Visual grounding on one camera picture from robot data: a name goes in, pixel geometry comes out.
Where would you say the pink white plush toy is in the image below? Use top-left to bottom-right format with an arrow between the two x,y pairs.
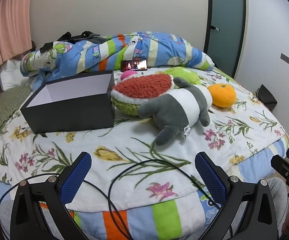
117,70 -> 138,83

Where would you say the black box by wall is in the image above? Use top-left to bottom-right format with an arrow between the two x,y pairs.
256,85 -> 277,112

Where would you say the blue striped cartoon quilt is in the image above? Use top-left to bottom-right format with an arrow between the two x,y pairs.
20,31 -> 215,90

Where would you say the green plush toy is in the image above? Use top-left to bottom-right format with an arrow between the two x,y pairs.
164,67 -> 201,85

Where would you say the person's grey trouser leg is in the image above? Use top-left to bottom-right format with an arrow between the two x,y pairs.
267,177 -> 289,237

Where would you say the orange fruit plush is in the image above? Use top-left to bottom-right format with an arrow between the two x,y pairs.
208,83 -> 236,108

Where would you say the white pillow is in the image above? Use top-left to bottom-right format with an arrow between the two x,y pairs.
0,59 -> 28,92

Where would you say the black cable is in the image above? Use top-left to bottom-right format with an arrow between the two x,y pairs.
0,159 -> 222,240

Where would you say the grey white shark plush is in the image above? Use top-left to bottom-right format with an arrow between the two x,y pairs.
137,77 -> 212,146

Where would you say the watermelon slice plush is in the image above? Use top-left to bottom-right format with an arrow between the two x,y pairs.
111,73 -> 174,116

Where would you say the black cardboard box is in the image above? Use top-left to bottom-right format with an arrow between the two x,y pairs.
21,70 -> 114,134

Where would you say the dark glass door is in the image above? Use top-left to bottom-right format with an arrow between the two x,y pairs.
204,0 -> 247,77

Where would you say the white floral fleece blanket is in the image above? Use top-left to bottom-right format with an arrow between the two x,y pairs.
0,69 -> 289,212

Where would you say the pink curtain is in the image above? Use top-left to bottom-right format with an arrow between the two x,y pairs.
0,0 -> 34,79

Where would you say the grey wall switch plate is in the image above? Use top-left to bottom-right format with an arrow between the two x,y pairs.
280,53 -> 289,64

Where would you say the smartphone with lit screen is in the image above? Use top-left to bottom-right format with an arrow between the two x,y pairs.
121,60 -> 147,72

